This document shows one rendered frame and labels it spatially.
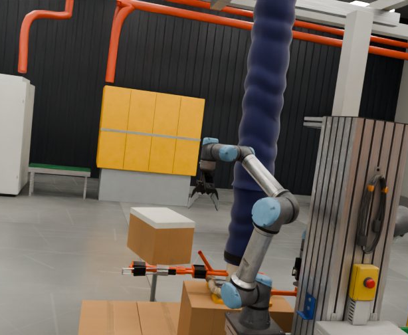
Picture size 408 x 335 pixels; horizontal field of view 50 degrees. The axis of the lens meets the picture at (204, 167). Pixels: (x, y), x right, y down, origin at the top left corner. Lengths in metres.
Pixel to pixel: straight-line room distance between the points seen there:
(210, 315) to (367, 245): 1.04
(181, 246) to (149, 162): 5.79
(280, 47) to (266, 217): 1.06
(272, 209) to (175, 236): 2.34
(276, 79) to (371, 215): 0.99
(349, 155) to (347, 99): 2.15
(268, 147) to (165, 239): 1.81
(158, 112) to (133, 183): 1.66
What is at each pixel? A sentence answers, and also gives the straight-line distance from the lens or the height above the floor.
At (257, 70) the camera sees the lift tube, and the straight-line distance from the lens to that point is 2.47.
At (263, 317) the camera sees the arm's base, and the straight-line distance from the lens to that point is 2.13.
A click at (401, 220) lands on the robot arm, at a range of 2.27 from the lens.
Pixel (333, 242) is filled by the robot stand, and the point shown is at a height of 1.53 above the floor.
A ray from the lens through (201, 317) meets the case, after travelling 2.52.
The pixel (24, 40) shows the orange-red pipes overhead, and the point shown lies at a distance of 9.58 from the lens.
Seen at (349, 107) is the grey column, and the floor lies 2.21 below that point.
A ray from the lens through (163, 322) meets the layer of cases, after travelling 3.21.
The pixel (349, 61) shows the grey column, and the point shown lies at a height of 2.58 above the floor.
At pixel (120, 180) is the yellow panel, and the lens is 9.78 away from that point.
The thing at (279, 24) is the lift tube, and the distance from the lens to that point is 2.51.
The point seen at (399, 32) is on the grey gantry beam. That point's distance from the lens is 5.22.
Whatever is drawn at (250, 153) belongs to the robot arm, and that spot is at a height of 1.82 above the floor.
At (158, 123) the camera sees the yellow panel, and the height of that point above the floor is 1.80.
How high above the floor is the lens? 1.93
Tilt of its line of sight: 6 degrees down
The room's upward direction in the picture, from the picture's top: 7 degrees clockwise
